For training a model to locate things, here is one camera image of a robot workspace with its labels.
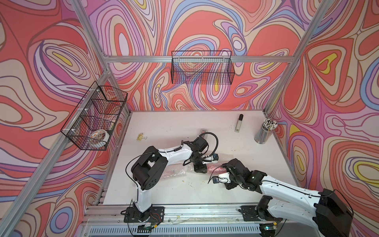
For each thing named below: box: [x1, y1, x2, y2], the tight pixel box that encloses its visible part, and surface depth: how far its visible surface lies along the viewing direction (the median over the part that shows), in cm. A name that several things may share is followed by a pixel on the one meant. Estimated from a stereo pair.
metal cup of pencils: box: [253, 118, 278, 145], surface depth 92 cm
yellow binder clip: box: [136, 132, 148, 141], surface depth 105 cm
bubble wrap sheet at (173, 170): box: [160, 163, 195, 180], surface depth 85 cm
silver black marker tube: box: [234, 113, 244, 133], surface depth 110 cm
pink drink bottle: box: [159, 165, 187, 179], surface depth 84 cm
